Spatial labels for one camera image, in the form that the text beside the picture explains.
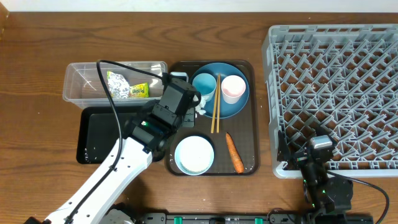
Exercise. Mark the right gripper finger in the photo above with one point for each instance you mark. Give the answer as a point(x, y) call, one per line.
point(283, 153)
point(321, 131)

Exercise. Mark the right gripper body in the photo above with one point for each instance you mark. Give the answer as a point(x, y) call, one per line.
point(302, 158)

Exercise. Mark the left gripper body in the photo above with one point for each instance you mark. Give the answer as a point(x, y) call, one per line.
point(194, 105)

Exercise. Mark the white tissue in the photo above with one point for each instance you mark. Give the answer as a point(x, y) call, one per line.
point(200, 107)

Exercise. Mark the light blue bowl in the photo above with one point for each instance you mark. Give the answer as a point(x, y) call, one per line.
point(194, 155)

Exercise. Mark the orange carrot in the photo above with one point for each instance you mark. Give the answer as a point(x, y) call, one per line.
point(235, 158)

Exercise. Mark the pink cup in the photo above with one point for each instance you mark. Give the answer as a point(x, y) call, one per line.
point(232, 88)

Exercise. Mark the foil wrapper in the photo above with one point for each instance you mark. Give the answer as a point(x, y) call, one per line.
point(120, 88)

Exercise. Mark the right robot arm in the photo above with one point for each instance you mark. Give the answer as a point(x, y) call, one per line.
point(329, 196)

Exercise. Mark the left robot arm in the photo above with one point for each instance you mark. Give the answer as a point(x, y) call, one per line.
point(96, 196)

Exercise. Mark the grey dishwasher rack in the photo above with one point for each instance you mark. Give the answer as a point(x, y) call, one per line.
point(342, 78)

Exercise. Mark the left wooden chopstick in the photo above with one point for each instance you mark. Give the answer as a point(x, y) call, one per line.
point(213, 121)

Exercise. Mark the wooden chopstick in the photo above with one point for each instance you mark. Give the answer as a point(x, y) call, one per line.
point(218, 103)
point(213, 121)

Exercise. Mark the light blue cup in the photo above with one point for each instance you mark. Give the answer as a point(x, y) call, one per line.
point(205, 83)

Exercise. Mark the brown serving tray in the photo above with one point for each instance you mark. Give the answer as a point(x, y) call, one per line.
point(240, 122)

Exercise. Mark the right wooden chopstick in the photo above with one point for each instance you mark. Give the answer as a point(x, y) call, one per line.
point(218, 103)

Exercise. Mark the dark blue plate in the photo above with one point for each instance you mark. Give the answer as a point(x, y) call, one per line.
point(230, 109)

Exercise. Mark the black plastic tray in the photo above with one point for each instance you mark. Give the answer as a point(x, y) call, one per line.
point(99, 130)

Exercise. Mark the clear plastic bin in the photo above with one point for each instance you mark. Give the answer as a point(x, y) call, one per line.
point(83, 88)

